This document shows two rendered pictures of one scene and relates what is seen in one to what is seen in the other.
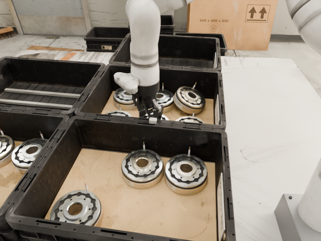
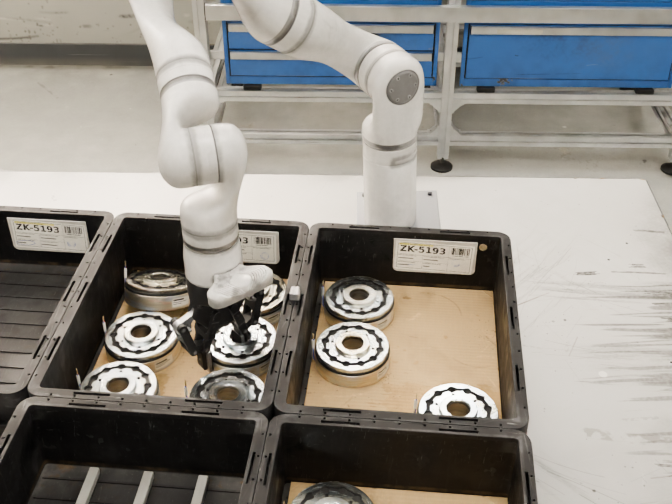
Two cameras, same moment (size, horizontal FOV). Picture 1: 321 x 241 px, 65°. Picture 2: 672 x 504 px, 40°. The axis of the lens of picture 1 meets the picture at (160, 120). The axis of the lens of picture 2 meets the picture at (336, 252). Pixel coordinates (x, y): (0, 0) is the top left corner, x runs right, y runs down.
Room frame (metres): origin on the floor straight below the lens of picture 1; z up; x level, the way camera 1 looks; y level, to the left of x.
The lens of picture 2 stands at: (0.49, 1.00, 1.71)
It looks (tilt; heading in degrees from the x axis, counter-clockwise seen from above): 36 degrees down; 267
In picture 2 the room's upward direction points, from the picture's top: straight up
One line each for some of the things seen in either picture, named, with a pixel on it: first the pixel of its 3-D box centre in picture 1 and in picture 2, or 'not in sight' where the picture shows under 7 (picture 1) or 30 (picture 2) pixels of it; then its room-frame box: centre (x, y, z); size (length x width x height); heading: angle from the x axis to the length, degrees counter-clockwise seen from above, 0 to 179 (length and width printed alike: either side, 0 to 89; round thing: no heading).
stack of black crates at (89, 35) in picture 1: (111, 49); not in sight; (2.34, 0.48, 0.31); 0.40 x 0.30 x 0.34; 86
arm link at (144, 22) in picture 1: (144, 32); (213, 184); (0.59, 0.04, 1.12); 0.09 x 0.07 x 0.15; 13
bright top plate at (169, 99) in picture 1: (159, 97); (141, 335); (0.71, 0.00, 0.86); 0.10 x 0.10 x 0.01
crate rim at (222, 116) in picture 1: (155, 93); (184, 304); (0.64, 0.01, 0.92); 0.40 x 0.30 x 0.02; 82
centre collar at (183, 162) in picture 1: (186, 168); (359, 295); (0.40, -0.06, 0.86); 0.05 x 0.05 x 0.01
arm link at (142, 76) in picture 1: (138, 70); (220, 257); (0.58, 0.06, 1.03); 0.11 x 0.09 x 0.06; 126
